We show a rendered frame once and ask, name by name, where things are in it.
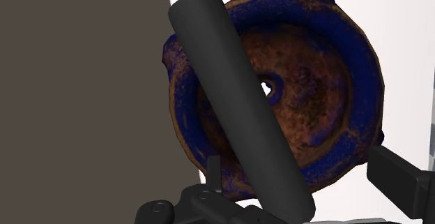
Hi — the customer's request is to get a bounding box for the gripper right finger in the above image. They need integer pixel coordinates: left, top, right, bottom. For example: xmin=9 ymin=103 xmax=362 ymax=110
xmin=366 ymin=144 xmax=435 ymax=224

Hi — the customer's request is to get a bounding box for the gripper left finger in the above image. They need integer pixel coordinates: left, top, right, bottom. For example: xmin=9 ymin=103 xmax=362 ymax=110
xmin=134 ymin=154 xmax=253 ymax=224

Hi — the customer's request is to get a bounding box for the blue and brown bowl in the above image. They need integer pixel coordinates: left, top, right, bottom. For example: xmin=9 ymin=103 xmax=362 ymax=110
xmin=162 ymin=0 xmax=386 ymax=202

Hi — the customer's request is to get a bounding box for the dark grey cylinder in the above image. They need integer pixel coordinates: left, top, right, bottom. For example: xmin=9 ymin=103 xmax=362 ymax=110
xmin=167 ymin=0 xmax=317 ymax=224

